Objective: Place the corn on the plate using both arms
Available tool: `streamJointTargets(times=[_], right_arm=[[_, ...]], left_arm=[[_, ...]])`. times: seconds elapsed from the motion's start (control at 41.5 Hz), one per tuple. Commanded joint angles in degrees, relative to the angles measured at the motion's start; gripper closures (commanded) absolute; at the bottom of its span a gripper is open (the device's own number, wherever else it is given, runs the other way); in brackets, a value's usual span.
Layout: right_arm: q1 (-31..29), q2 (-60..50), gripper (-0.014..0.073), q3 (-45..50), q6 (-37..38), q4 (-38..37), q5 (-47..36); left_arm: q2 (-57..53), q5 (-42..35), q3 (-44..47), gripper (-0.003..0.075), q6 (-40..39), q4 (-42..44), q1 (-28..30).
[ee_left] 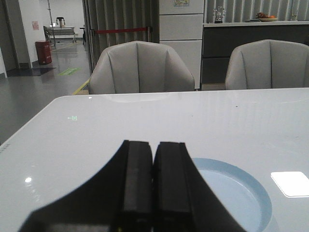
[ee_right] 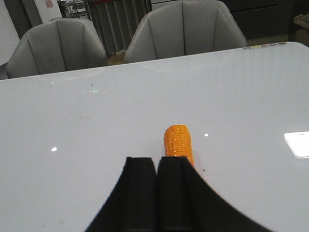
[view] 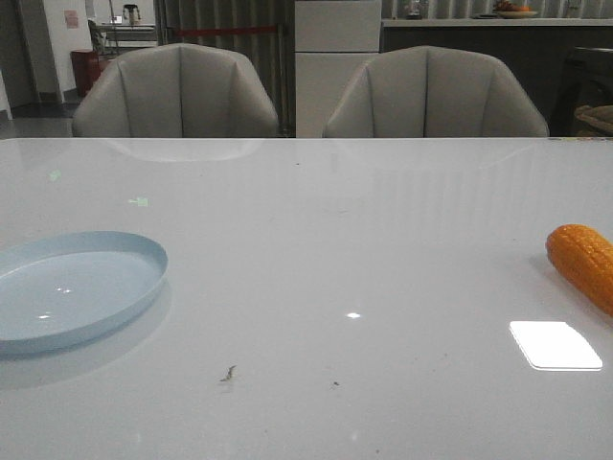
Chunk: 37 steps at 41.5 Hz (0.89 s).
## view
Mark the beige armchair left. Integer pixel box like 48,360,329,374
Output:
72,43,279,138

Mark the fruit bowl on counter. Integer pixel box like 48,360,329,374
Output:
493,1,538,19

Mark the dark wooden chair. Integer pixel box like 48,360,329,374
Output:
549,47,612,136

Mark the pink wall notice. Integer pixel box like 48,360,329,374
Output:
64,10,79,29

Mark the red barrier belt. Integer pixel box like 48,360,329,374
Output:
171,25,279,37

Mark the orange corn cob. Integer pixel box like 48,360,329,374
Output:
545,224,612,315

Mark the beige armchair right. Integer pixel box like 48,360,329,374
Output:
323,46,549,138

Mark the kettle on far table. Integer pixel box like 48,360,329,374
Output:
123,4,141,26

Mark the red bin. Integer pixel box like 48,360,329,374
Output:
70,50,101,97

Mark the dark counter with white top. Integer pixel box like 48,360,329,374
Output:
380,18,612,123

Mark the white cabinet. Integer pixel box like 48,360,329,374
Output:
294,1,382,138

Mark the light blue round plate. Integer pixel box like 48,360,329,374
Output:
1,231,169,356

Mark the beige armchair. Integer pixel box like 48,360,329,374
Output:
72,43,279,138
323,46,549,138

